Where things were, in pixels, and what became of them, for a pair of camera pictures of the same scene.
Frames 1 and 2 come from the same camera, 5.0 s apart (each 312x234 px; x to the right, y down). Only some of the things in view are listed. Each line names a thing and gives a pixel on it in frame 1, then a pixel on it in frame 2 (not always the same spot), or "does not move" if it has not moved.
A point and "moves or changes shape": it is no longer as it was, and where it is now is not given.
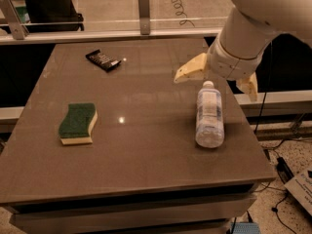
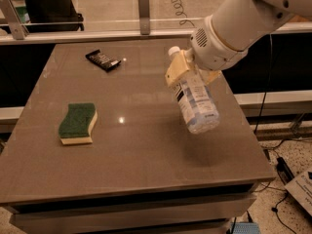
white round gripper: [231, 64] -> [213, 51]
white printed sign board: [300, 188] does not move
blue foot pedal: [245, 227] does not move
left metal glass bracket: [8, 9] does not move
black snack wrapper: [103, 60] does not move
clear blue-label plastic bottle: [209, 129] moves or changes shape
